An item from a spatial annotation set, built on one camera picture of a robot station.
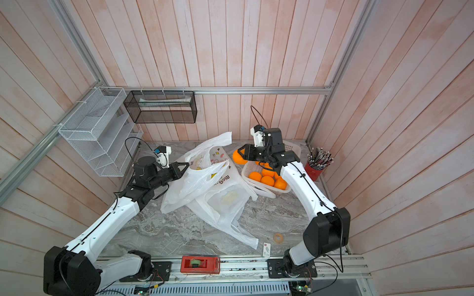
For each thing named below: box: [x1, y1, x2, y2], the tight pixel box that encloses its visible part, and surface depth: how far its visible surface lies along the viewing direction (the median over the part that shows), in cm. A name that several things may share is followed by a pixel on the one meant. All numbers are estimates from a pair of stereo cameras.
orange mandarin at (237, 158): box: [232, 148, 249, 165], surface depth 79 cm
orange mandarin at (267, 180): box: [260, 175, 275, 187], surface depth 97 cm
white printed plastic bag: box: [159, 131, 233, 214], surface depth 78 cm
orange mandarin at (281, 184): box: [274, 177, 288, 191], surface depth 95 cm
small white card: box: [262, 242, 271, 258], surface depth 80 cm
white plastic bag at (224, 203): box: [187, 146, 258, 250], surface depth 90 cm
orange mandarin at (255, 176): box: [248, 171, 263, 182], surface depth 100 cm
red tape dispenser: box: [180, 255, 221, 275], surface depth 72 cm
